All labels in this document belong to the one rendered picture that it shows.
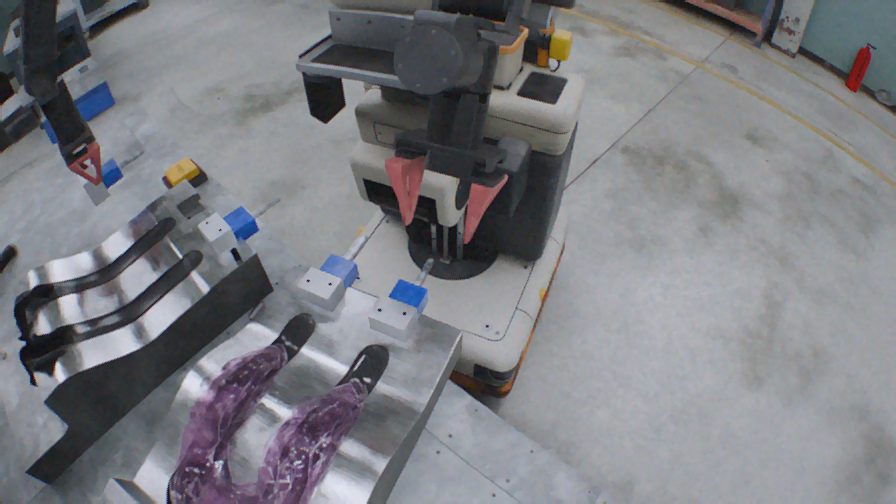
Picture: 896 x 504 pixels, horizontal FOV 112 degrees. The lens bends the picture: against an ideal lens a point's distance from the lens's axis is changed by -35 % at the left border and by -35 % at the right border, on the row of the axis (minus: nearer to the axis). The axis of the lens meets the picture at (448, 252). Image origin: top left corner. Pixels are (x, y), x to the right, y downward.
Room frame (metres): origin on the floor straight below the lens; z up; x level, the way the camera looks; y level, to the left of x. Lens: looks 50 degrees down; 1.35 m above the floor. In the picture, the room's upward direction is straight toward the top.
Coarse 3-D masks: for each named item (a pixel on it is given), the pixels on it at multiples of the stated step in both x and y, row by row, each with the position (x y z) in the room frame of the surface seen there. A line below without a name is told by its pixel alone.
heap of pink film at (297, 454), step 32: (256, 352) 0.24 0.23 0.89; (224, 384) 0.18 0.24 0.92; (256, 384) 0.19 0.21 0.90; (352, 384) 0.22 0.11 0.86; (192, 416) 0.14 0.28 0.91; (224, 416) 0.14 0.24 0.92; (288, 416) 0.15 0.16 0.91; (320, 416) 0.16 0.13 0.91; (352, 416) 0.17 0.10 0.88; (192, 448) 0.11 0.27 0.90; (224, 448) 0.11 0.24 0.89; (288, 448) 0.12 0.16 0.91; (320, 448) 0.12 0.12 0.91; (192, 480) 0.07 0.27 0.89; (224, 480) 0.08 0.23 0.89; (256, 480) 0.08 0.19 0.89; (288, 480) 0.09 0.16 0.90; (320, 480) 0.09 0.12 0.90
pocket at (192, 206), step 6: (192, 198) 0.52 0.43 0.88; (198, 198) 0.52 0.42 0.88; (180, 204) 0.50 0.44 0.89; (186, 204) 0.51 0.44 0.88; (192, 204) 0.51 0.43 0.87; (198, 204) 0.52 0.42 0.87; (204, 204) 0.51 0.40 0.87; (180, 210) 0.49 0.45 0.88; (186, 210) 0.50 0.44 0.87; (192, 210) 0.51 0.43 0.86; (198, 210) 0.51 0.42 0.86; (186, 216) 0.49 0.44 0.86; (192, 216) 0.49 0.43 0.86
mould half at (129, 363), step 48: (192, 192) 0.52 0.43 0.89; (192, 240) 0.42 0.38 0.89; (240, 240) 0.42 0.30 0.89; (96, 288) 0.32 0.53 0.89; (144, 288) 0.33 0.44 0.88; (192, 288) 0.33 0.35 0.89; (240, 288) 0.36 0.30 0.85; (144, 336) 0.25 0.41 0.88; (192, 336) 0.28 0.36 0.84; (0, 384) 0.14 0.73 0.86; (48, 384) 0.14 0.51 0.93; (96, 384) 0.17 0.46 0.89; (144, 384) 0.20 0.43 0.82; (48, 432) 0.09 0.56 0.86; (96, 432) 0.12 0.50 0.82; (48, 480) 0.02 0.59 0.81
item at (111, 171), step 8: (136, 152) 0.59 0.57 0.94; (112, 160) 0.56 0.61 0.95; (128, 160) 0.57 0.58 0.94; (88, 168) 0.53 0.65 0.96; (104, 168) 0.54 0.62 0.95; (112, 168) 0.54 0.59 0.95; (120, 168) 0.55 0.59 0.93; (80, 176) 0.51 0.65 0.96; (104, 176) 0.52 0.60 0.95; (112, 176) 0.53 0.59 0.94; (120, 176) 0.54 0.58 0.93; (88, 184) 0.49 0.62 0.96; (104, 184) 0.51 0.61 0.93; (112, 184) 0.52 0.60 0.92; (88, 192) 0.49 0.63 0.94; (96, 192) 0.49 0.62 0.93; (104, 192) 0.50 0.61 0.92; (96, 200) 0.49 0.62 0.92; (104, 200) 0.50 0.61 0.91
